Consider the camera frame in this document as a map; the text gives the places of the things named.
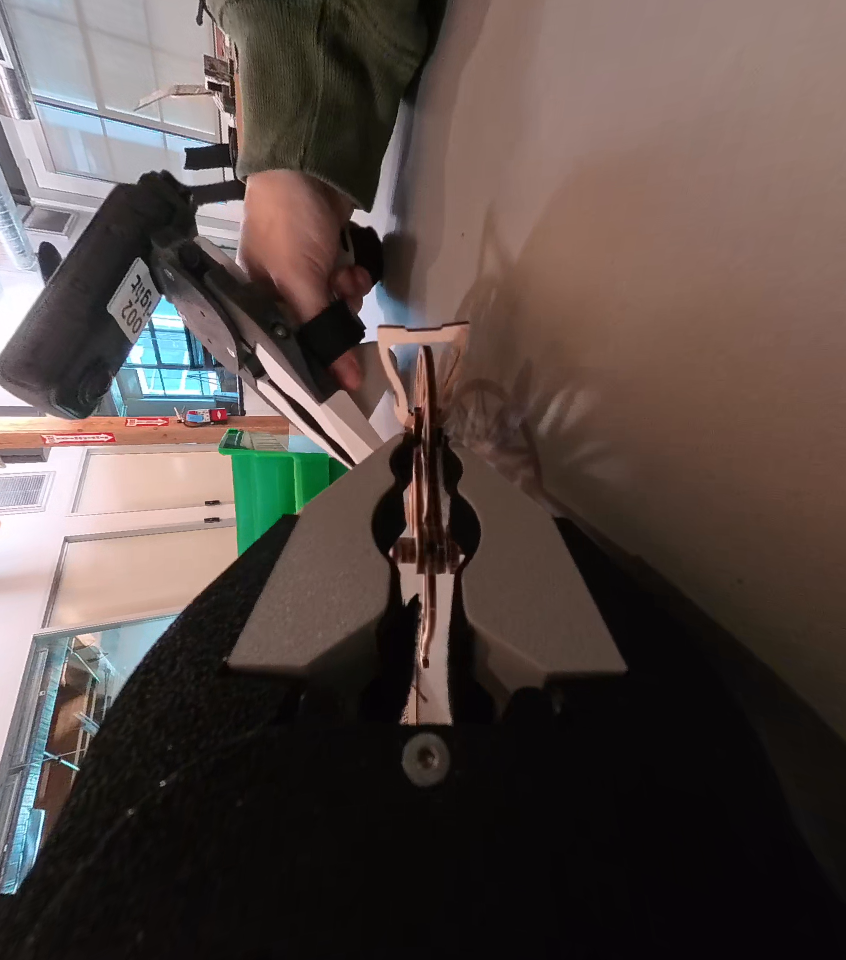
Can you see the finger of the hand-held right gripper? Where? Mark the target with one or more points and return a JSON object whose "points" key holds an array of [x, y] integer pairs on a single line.
{"points": [[378, 420], [299, 412]]}

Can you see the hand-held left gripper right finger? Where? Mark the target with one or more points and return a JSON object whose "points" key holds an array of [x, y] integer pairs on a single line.
{"points": [[535, 592]]}

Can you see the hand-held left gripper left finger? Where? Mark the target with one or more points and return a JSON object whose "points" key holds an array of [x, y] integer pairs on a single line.
{"points": [[310, 585]]}

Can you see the wooden mechanical model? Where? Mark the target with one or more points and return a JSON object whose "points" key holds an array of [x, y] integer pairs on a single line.
{"points": [[426, 480]]}

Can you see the grey desk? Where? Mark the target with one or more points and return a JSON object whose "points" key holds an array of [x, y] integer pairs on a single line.
{"points": [[693, 225]]}

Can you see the person's right hand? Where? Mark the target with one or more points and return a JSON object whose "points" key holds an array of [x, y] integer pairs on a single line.
{"points": [[288, 240]]}

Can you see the green plastic bin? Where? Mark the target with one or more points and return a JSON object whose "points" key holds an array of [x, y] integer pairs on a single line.
{"points": [[273, 487]]}

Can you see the red blue small tool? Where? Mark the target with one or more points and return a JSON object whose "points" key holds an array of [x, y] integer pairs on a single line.
{"points": [[201, 417]]}

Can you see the wooden beam with red stickers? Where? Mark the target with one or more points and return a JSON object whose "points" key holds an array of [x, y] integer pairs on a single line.
{"points": [[130, 435]]}

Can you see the wall vent grille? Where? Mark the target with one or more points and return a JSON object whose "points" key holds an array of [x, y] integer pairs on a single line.
{"points": [[16, 492]]}

